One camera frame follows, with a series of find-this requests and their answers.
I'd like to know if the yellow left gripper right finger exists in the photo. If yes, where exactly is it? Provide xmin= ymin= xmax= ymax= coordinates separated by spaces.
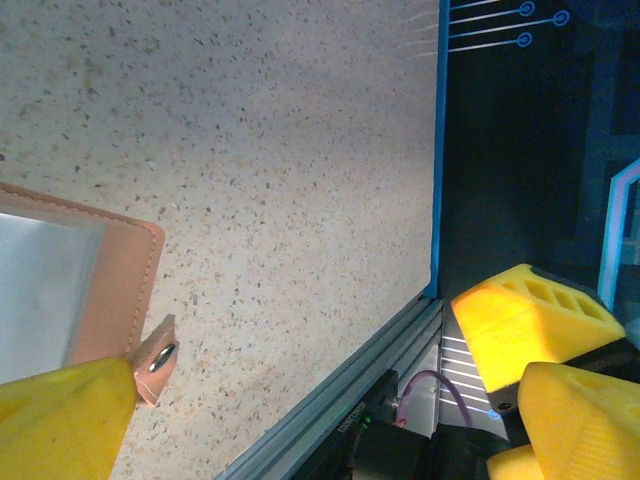
xmin=517 ymin=362 xmax=640 ymax=480

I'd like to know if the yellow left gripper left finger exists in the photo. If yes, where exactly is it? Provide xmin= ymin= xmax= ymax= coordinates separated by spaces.
xmin=0 ymin=353 xmax=139 ymax=480

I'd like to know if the tan leather card holder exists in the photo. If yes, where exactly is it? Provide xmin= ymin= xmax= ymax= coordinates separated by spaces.
xmin=0 ymin=182 xmax=180 ymax=409

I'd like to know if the dark blue cutting mat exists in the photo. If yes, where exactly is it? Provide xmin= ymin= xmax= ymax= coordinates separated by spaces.
xmin=439 ymin=0 xmax=640 ymax=441

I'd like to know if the aluminium frame rail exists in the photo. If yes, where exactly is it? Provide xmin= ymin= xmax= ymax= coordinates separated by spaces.
xmin=214 ymin=294 xmax=446 ymax=480

